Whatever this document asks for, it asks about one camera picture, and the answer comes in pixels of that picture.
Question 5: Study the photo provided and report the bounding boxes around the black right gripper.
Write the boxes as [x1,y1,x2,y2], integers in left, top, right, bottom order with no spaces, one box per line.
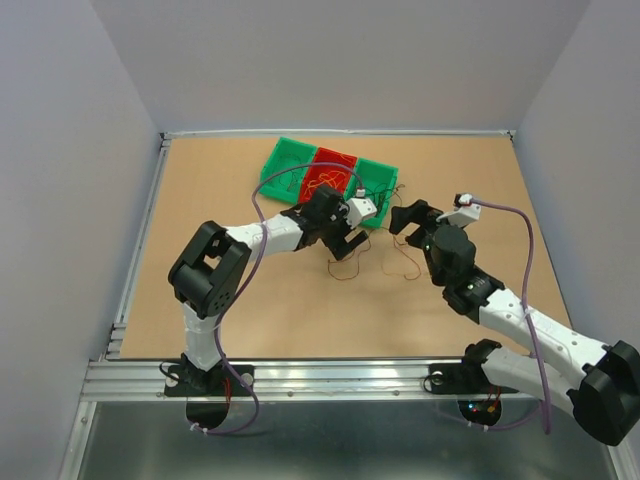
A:
[390,199,467,286]

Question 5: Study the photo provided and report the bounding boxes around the dark brown cable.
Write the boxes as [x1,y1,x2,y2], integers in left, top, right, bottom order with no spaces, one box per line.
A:
[362,182,405,219]

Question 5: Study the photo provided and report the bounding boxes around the red yellow cable pile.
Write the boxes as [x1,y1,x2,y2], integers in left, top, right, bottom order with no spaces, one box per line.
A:
[327,227,426,282]

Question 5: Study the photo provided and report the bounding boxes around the yellow cables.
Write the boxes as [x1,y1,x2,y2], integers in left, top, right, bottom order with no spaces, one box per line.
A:
[303,169,351,197]

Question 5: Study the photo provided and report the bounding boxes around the thin cables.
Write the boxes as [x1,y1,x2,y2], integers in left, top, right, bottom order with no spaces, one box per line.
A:
[274,152,306,196]

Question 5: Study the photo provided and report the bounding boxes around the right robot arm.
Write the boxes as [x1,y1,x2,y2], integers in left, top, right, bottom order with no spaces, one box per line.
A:
[389,194,639,446]

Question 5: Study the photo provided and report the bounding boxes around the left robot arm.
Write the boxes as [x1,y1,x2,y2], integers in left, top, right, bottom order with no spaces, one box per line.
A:
[168,185,377,395]

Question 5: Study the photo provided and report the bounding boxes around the red middle bin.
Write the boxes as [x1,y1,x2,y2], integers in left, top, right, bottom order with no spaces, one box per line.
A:
[298,147,357,203]

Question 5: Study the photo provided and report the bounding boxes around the green far bin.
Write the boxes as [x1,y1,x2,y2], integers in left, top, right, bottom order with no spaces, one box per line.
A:
[260,137,317,204]

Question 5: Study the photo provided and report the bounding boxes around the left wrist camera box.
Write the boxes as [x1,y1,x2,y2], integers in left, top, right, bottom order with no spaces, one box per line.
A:
[345,197,377,229]

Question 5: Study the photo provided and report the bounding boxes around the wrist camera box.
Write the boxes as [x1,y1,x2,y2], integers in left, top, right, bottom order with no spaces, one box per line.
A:
[345,197,377,229]
[436,193,482,228]

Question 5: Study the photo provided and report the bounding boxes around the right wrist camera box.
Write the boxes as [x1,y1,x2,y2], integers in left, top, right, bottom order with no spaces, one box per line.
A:
[436,193,482,228]

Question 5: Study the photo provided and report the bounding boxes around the green bin near cables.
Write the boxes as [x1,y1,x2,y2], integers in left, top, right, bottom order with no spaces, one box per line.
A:
[355,158,398,229]

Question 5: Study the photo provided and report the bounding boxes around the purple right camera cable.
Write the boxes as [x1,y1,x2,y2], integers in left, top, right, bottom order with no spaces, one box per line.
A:
[464,197,554,436]

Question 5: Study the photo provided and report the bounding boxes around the purple camera cable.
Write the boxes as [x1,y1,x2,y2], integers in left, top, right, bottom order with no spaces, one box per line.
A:
[464,197,554,436]
[187,164,369,436]

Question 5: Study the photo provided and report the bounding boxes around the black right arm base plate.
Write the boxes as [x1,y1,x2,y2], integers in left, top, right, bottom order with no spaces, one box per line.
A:
[422,362,516,395]

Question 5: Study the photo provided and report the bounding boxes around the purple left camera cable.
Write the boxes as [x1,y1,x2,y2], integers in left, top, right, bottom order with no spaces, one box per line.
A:
[187,164,369,436]

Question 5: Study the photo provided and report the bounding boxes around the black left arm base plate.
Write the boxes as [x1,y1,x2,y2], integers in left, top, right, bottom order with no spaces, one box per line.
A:
[159,362,250,398]

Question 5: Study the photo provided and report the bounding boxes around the aluminium front rail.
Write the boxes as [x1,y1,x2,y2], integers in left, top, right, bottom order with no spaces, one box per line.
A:
[82,355,616,404]

